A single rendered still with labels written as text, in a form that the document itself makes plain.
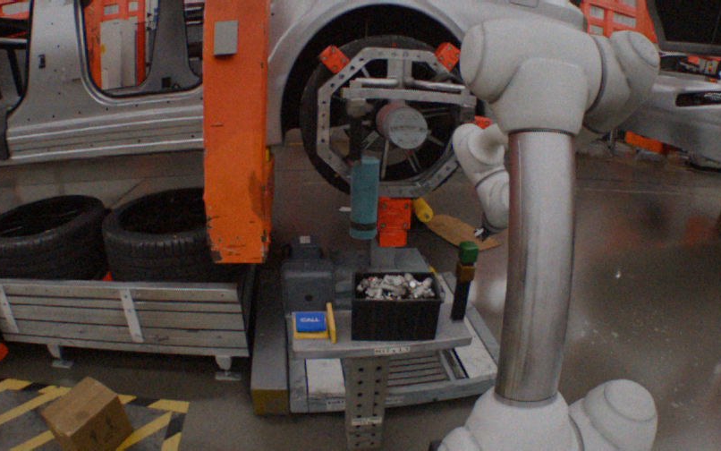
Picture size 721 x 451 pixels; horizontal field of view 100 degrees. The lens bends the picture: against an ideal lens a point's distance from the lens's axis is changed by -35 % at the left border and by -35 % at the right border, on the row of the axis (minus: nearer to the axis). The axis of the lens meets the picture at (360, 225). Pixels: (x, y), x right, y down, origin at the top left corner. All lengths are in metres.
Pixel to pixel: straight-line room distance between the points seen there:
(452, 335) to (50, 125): 1.73
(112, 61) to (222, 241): 5.01
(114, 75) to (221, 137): 4.94
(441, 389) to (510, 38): 1.17
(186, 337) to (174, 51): 2.49
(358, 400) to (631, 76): 0.98
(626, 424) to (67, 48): 2.08
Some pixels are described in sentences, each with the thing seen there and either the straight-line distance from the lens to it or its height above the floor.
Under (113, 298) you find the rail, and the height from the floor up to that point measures 0.33.
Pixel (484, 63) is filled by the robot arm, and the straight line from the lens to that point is 0.55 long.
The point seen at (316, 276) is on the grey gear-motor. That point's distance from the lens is 1.42.
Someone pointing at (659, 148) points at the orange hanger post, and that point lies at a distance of 5.19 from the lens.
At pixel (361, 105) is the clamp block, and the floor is 0.93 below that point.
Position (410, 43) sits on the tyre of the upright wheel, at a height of 1.15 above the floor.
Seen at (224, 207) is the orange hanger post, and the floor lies 0.69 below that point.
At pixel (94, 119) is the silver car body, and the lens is 1.84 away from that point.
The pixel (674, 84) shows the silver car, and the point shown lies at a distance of 3.49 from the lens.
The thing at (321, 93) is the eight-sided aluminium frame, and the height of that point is 0.95.
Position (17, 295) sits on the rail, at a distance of 1.78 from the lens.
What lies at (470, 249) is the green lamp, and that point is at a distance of 1.01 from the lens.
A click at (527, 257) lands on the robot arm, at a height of 0.84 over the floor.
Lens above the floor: 1.06
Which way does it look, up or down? 22 degrees down
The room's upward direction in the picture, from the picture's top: 2 degrees clockwise
